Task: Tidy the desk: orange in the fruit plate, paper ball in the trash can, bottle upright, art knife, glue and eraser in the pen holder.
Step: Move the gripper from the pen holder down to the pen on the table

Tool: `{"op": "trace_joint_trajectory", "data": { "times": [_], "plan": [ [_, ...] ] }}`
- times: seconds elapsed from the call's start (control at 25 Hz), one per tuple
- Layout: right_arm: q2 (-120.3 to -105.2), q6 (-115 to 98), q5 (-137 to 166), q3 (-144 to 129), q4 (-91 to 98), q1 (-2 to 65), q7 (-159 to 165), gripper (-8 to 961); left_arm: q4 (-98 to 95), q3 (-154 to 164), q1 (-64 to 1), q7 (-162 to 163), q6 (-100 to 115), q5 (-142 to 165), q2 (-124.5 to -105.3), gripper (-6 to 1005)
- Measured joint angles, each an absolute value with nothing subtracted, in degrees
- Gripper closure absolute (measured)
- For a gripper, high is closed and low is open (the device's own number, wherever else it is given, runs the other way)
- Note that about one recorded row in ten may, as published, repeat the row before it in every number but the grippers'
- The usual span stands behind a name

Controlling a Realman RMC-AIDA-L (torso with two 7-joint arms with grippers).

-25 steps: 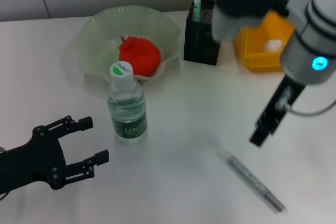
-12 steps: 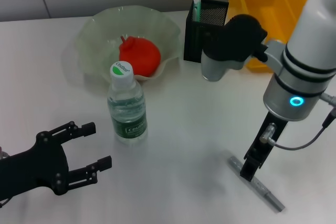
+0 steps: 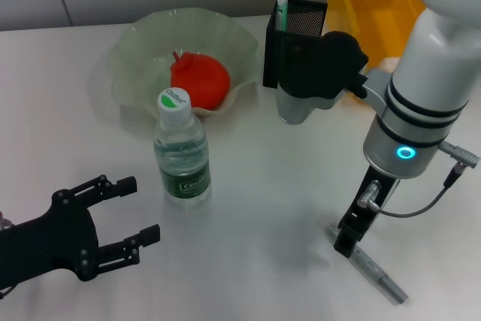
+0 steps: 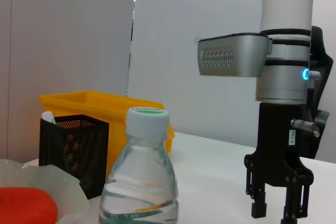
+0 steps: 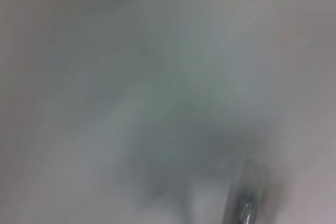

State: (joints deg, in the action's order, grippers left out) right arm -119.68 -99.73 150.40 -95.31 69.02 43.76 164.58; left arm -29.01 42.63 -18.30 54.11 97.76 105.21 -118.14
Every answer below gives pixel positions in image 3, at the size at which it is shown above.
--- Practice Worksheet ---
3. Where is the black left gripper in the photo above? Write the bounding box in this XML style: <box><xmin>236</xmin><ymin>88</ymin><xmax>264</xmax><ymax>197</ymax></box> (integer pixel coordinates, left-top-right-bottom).
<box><xmin>0</xmin><ymin>174</ymin><xmax>162</xmax><ymax>289</ymax></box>

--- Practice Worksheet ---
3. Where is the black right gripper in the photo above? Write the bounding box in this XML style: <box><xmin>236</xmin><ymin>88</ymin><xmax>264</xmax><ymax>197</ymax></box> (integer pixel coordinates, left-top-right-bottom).
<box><xmin>333</xmin><ymin>166</ymin><xmax>400</xmax><ymax>259</ymax></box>

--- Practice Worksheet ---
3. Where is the grey marker pen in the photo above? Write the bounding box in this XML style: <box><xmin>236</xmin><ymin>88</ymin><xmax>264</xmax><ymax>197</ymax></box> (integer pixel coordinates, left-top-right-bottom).
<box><xmin>325</xmin><ymin>225</ymin><xmax>410</xmax><ymax>304</ymax></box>

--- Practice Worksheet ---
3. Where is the clear green-label water bottle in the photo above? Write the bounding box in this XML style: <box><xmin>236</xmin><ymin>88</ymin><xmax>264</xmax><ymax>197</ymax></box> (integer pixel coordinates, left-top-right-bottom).
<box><xmin>153</xmin><ymin>87</ymin><xmax>212</xmax><ymax>206</ymax></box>

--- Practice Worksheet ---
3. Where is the mint green utility knife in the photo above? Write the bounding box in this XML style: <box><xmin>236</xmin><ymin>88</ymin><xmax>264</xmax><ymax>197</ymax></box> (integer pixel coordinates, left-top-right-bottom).
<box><xmin>276</xmin><ymin>0</ymin><xmax>289</xmax><ymax>32</ymax></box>

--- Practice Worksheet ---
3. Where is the green glass fruit plate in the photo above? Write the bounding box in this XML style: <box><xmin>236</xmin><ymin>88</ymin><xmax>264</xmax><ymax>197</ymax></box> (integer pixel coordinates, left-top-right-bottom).
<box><xmin>107</xmin><ymin>7</ymin><xmax>260</xmax><ymax>120</ymax></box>

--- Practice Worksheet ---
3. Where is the black mesh pen holder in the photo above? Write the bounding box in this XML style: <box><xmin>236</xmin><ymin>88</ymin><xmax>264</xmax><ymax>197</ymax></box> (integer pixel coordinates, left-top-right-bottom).
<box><xmin>262</xmin><ymin>0</ymin><xmax>328</xmax><ymax>89</ymax></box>

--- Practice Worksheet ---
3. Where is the yellow plastic bin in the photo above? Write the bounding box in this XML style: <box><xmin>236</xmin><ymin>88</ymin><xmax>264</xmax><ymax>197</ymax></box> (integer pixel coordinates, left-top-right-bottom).
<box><xmin>326</xmin><ymin>0</ymin><xmax>429</xmax><ymax>106</ymax></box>

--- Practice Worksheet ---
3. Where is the grey right arm cable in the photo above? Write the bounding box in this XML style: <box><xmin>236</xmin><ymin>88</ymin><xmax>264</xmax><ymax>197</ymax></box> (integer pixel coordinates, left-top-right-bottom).
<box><xmin>356</xmin><ymin>140</ymin><xmax>481</xmax><ymax>219</ymax></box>

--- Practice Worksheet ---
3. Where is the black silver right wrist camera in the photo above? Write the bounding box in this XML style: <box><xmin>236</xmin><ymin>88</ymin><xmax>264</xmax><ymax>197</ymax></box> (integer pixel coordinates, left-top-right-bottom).
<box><xmin>276</xmin><ymin>30</ymin><xmax>370</xmax><ymax>126</ymax></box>

